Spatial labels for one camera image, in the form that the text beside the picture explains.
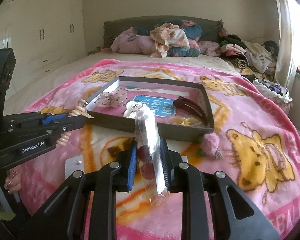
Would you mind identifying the clear bag red beads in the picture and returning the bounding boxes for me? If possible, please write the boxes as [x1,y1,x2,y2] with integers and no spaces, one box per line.
[134,109,168,205]

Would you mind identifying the white earring card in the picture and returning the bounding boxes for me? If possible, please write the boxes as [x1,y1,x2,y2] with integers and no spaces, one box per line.
[65,155,84,179]

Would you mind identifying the pink fluffy pompom clip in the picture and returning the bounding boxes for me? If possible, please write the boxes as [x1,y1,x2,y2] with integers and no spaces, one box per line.
[199,133,222,159]

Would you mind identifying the sheer dotted pink bow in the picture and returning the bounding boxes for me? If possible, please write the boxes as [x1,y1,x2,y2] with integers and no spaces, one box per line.
[95,89,128,108]

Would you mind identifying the white claw hair clip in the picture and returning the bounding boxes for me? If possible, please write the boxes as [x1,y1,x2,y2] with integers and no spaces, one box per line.
[123,101,155,119]

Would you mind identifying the dark red hair comb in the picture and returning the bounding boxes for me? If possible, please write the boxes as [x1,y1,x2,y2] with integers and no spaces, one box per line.
[173,96,210,126]

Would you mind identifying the person's left hand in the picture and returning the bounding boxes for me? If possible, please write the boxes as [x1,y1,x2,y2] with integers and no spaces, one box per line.
[4,166,22,194]

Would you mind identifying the dark shallow cardboard box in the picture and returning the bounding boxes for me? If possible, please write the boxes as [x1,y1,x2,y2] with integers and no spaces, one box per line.
[86,76,215,142]

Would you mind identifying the pink children's book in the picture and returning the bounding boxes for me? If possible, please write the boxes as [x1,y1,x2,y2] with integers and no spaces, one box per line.
[93,85,198,118]

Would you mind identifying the pink bear fleece blanket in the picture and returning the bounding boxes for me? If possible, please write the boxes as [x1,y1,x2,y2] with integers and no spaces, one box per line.
[20,59,300,239]

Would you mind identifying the cream built-in wardrobe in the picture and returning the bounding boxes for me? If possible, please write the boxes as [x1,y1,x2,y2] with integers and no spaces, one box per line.
[0,0,86,99]

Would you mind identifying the pink pajama garment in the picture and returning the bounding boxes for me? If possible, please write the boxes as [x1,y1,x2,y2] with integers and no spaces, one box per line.
[110,27,154,55]

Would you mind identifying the white bag of clothes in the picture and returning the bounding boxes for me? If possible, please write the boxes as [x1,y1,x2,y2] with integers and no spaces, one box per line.
[253,79,293,103]

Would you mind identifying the peach floral cloth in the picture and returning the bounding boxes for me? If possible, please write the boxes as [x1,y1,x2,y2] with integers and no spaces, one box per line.
[150,23,190,59]

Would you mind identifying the pile of clothes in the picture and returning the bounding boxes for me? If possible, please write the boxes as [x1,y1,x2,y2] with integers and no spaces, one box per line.
[198,28,279,81]

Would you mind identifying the dark floral quilt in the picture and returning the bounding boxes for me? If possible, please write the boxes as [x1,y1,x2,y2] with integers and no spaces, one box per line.
[134,21,202,57]

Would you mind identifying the beige window curtain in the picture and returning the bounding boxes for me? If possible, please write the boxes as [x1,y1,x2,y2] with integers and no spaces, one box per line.
[275,0,300,90]

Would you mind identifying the dark green headboard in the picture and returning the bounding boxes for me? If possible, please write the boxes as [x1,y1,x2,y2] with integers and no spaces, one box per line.
[103,15,224,48]

